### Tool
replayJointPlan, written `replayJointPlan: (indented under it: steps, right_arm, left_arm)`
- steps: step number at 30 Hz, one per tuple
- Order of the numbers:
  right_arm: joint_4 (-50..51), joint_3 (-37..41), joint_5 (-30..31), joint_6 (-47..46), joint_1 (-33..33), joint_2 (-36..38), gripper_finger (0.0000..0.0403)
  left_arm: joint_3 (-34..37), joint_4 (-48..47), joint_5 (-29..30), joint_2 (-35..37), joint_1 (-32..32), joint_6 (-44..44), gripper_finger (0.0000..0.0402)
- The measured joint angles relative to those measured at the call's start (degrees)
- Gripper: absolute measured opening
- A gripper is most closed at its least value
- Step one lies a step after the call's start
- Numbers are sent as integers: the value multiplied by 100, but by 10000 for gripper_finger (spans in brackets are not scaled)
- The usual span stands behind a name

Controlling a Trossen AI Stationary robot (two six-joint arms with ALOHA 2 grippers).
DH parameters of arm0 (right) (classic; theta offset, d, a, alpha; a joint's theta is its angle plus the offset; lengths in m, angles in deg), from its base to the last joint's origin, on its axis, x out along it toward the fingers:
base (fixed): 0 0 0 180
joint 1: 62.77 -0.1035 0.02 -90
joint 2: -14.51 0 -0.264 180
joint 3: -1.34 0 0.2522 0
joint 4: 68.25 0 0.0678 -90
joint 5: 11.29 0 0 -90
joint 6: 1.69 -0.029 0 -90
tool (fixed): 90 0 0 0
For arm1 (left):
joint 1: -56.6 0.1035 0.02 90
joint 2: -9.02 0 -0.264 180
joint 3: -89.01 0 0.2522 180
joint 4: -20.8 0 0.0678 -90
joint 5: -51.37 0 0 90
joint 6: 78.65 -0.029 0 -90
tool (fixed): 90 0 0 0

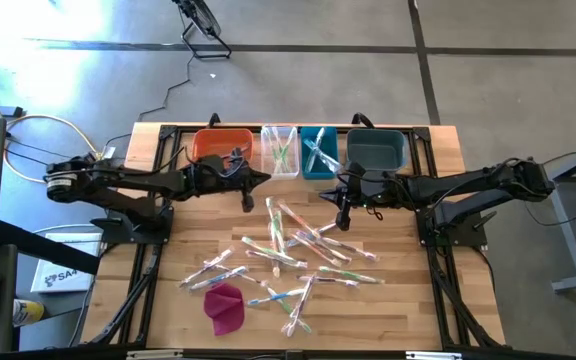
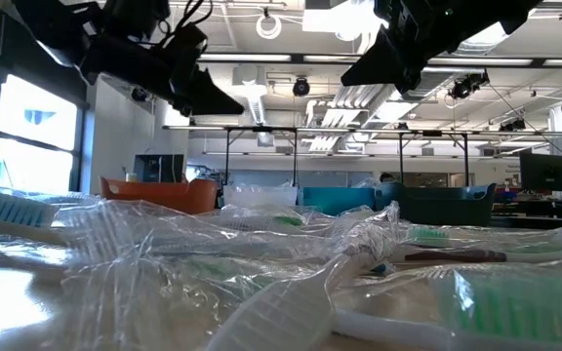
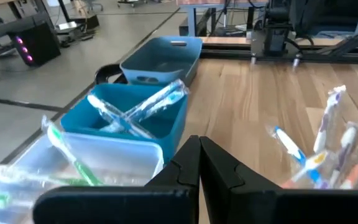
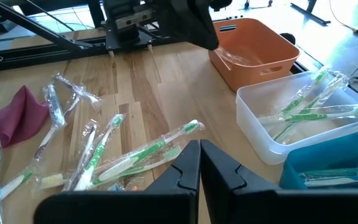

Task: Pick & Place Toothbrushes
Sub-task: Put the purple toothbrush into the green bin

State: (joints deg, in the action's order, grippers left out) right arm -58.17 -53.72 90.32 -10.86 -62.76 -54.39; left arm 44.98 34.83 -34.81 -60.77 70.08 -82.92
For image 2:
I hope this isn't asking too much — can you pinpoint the dark office desk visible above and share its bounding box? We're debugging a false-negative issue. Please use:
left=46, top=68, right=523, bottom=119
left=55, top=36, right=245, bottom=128
left=491, top=190, right=562, bottom=228

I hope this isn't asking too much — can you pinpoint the white cable coil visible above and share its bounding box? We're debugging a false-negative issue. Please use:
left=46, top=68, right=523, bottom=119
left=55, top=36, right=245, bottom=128
left=255, top=13, right=283, bottom=40

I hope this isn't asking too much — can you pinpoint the dark cabinet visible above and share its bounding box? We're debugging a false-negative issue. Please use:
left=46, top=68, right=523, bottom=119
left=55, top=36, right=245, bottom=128
left=133, top=153, right=185, bottom=184

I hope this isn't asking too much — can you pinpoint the silver ventilation duct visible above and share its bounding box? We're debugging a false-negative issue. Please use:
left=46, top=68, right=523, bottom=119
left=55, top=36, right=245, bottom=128
left=400, top=21, right=536, bottom=101

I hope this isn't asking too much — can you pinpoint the black computer monitor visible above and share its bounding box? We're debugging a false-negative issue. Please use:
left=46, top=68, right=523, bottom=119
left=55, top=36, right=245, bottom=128
left=519, top=151, right=562, bottom=192

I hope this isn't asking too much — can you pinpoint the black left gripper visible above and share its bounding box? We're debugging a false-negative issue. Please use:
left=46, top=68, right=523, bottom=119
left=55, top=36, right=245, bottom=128
left=83, top=33, right=246, bottom=118

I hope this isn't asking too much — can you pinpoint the large window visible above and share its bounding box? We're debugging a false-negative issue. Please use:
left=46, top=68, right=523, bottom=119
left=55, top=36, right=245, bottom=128
left=0, top=72, right=87, bottom=194

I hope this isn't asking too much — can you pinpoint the black rig frame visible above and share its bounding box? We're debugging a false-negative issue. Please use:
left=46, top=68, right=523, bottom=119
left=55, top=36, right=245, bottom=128
left=222, top=125, right=300, bottom=187
left=397, top=129, right=471, bottom=187

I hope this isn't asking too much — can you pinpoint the overhead light bar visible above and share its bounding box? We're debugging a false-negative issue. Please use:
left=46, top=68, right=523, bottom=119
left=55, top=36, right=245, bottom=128
left=195, top=52, right=562, bottom=68

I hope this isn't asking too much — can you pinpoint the orange plastic bin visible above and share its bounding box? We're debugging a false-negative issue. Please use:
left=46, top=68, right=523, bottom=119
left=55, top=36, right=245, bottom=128
left=100, top=175, right=221, bottom=215

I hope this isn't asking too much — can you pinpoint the teal plastic bin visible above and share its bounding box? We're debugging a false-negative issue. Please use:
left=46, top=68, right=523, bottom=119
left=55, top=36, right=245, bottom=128
left=298, top=186, right=378, bottom=215

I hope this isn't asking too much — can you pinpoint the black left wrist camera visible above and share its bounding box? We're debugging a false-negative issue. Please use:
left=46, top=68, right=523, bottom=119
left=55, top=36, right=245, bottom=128
left=161, top=21, right=209, bottom=74

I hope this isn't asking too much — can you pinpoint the dark slate plastic bin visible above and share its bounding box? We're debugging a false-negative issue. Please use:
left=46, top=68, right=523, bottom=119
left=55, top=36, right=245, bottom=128
left=374, top=181, right=498, bottom=226

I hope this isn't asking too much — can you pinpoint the white ceiling light panel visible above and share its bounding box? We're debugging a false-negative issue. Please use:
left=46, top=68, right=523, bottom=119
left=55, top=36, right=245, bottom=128
left=302, top=7, right=384, bottom=36

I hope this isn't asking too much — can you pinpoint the purple wrapped toothbrush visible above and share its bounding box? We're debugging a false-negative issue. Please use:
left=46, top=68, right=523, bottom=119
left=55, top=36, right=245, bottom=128
left=205, top=202, right=402, bottom=351
left=397, top=221, right=562, bottom=267

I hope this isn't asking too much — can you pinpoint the clear plastic bin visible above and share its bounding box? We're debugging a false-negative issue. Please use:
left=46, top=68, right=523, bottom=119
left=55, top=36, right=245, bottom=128
left=221, top=183, right=300, bottom=212

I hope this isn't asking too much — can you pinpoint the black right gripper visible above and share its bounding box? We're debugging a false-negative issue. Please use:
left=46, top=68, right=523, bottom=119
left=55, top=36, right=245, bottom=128
left=341, top=0, right=458, bottom=94

